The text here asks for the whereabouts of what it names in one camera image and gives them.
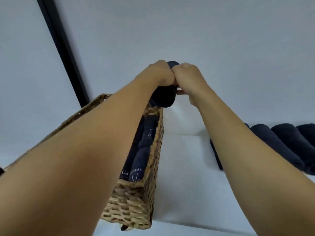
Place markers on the person's left hand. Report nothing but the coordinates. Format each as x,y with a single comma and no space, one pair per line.
162,74

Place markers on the plain dark navy towel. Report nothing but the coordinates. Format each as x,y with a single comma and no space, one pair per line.
292,137

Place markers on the woven wicker basket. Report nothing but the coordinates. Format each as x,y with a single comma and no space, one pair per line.
133,208

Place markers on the person's left forearm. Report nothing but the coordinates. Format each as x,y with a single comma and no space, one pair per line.
73,164

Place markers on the person's right hand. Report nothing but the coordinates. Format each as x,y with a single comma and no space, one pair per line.
192,81

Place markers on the person's right forearm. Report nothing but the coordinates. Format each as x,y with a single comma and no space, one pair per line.
258,174

